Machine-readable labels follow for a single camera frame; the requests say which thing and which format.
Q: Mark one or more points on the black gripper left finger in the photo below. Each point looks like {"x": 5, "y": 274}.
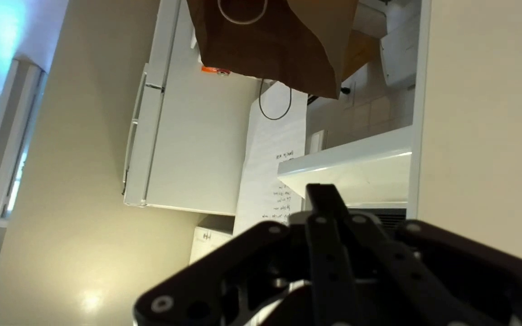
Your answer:
{"x": 228, "y": 285}

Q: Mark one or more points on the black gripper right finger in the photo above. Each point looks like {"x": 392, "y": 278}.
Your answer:
{"x": 411, "y": 276}

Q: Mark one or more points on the white cabinet door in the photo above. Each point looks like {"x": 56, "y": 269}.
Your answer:
{"x": 466, "y": 162}

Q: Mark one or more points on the white paper sheet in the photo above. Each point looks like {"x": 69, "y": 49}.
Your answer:
{"x": 276, "y": 135}

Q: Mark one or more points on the brown cardboard box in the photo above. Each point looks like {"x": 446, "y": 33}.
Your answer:
{"x": 297, "y": 42}

